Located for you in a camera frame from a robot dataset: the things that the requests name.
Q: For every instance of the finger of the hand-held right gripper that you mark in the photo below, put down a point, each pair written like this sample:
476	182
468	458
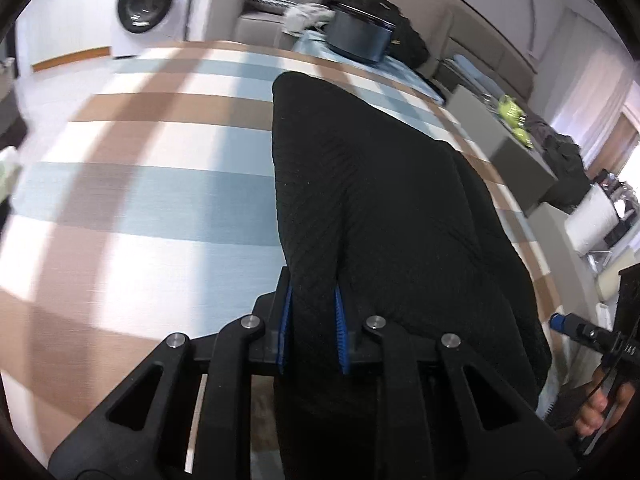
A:
585	332

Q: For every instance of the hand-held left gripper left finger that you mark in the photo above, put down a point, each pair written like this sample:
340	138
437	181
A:
286	332

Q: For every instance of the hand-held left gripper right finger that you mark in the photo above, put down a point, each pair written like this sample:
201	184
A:
342	342

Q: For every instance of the black T-shirt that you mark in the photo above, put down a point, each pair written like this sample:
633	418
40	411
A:
375	185

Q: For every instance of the dark clothes pile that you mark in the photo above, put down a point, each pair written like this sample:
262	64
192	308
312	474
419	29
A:
562	160

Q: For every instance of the light grey clothes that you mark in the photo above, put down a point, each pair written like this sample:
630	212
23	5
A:
305	15

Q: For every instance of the person's right hand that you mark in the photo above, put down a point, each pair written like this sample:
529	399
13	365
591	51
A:
590	410

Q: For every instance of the paper towel roll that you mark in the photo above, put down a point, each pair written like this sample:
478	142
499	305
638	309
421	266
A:
592	220

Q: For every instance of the grey coffee table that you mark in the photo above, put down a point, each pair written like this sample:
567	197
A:
505	170

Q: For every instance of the checked tablecloth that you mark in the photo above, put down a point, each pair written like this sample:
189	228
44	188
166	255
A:
150	195

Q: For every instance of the green cup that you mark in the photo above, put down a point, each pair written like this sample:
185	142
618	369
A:
521	136

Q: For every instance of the green teapot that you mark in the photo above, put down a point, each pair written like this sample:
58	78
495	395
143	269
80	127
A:
507	107

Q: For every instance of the white curtain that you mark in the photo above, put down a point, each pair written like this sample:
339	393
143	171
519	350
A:
590	75

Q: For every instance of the teal striped cloth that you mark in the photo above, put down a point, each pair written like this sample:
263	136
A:
310	47

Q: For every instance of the grey padded headboard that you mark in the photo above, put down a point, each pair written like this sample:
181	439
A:
490	55

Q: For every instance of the blue bolster pillow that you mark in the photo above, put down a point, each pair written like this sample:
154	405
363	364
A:
462	67

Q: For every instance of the dark rice cooker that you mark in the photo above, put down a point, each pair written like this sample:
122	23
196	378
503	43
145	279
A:
357	35

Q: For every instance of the grey sofa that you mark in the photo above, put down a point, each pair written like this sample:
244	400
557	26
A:
260	25

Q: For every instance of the black bag on sofa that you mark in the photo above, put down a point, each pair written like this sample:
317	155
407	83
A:
407	40

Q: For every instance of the white green plastic bag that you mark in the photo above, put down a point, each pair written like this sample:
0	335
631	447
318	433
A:
7	175

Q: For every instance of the houndstooth pillow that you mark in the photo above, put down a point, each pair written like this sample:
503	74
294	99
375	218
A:
272	0

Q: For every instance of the white washing machine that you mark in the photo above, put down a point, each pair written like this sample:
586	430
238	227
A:
150	5

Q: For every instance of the white kitchen counter cabinet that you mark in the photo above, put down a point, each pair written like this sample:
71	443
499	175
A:
65	25

